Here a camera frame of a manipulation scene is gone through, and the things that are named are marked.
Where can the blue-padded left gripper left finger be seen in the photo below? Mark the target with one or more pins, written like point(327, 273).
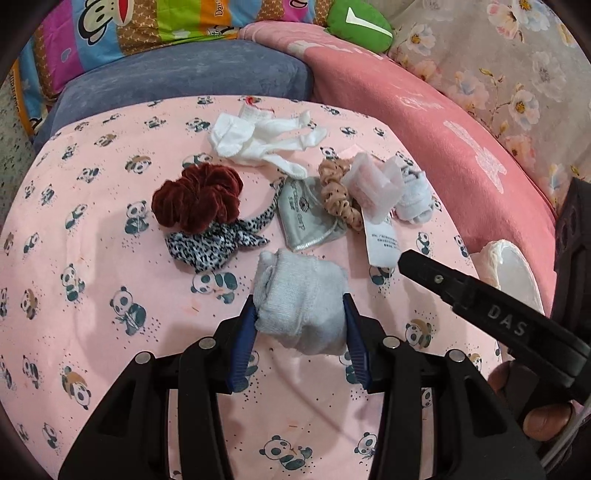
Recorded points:
point(126, 436)

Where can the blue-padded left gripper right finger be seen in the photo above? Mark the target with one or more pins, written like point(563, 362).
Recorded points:
point(475, 435)

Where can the white printed packaging bag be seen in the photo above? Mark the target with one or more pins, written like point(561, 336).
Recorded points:
point(382, 243)

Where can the blue-grey sock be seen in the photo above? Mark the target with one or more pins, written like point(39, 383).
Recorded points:
point(416, 204)

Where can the light grey sock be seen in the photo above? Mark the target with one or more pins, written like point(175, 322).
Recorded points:
point(298, 301)

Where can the translucent pink plastic wrapper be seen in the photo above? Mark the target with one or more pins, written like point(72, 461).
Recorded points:
point(376, 186)

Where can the dark red velvet scrunchie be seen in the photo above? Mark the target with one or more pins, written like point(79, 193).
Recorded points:
point(203, 194)

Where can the tan dotted scrunchie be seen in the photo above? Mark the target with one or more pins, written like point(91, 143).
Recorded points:
point(335, 195)

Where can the white-lined trash bin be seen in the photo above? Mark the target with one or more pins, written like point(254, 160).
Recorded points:
point(502, 265)

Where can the person's right hand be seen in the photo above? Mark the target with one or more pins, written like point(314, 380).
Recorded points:
point(541, 424)

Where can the pink towel blanket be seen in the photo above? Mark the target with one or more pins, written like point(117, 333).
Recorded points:
point(486, 192)

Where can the leopard print scrunchie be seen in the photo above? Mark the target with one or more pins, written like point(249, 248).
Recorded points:
point(213, 248)

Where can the pink panda print sheet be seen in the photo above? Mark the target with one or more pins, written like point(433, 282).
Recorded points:
point(87, 282)

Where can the grey floral quilt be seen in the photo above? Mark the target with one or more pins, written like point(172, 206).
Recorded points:
point(513, 66)

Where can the white glove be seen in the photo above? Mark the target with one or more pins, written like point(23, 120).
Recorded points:
point(255, 137)

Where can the green check mark plush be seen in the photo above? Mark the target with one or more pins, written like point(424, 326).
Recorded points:
point(360, 23)

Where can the blue-grey velvet cushion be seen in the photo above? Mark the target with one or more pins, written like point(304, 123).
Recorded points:
point(221, 67)

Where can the colourful monkey print pillow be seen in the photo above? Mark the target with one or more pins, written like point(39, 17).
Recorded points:
point(79, 36)

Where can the grey drawstring pouch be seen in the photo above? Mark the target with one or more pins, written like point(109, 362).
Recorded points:
point(303, 217)

